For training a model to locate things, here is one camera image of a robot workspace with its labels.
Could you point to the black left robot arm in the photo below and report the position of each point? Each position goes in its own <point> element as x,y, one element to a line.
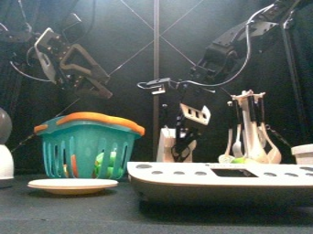
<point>13,33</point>

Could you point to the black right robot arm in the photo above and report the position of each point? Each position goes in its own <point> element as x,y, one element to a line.
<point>257,27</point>

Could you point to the white knife block holder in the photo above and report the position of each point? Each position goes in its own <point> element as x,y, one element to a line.
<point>165,146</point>

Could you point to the white utensil rack stand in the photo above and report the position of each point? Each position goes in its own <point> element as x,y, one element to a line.
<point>249,122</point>

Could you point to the white toy fork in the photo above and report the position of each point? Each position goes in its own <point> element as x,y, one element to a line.
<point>237,143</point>

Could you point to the white toy spoon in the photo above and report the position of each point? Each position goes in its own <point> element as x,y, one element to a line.
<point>226,152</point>

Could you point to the white toy ladle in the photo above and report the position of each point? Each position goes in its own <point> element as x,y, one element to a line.
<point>255,143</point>

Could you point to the teal basket with orange rim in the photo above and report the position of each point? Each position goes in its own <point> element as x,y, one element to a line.
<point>87,143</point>

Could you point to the small green toy piece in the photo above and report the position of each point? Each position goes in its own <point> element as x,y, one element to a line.
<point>238,160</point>

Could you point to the green toy vegetable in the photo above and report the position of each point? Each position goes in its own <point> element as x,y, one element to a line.
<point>106,164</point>

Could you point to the white toy spatula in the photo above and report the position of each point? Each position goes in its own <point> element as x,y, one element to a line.
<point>272,149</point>

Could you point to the white kitchen scale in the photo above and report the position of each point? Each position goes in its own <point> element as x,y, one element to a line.
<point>219,182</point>

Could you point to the orange toy piece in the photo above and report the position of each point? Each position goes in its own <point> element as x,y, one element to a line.
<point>74,166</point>

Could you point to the white cup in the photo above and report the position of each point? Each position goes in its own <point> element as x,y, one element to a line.
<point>304,154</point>

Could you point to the grey and white round appliance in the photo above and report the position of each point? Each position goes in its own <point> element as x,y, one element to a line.
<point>4,152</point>

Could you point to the white round plate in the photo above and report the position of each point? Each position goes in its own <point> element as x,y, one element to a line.
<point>72,184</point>

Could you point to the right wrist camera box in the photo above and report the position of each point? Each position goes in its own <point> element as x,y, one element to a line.
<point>158,84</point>

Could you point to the vertical metal frame pole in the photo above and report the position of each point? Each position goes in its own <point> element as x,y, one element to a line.
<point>155,45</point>

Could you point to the black side frame post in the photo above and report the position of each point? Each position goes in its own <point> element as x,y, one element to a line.
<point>294,76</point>

